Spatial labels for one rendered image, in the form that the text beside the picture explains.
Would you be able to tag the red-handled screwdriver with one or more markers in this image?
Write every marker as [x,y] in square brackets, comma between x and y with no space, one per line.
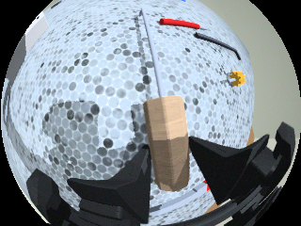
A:
[180,23]

